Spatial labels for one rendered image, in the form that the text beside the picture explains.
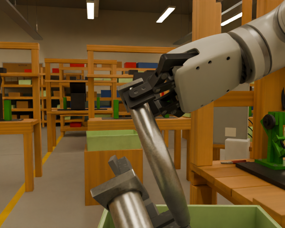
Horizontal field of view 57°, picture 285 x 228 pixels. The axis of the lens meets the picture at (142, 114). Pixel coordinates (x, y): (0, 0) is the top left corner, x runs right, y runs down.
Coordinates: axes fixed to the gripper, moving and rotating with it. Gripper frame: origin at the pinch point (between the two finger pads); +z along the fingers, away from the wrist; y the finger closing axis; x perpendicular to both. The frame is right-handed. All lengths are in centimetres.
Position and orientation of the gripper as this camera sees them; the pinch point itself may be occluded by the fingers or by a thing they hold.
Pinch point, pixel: (142, 103)
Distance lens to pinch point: 39.2
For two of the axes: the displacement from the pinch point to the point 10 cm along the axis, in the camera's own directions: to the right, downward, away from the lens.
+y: -2.5, -5.8, -7.8
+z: -9.0, 4.3, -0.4
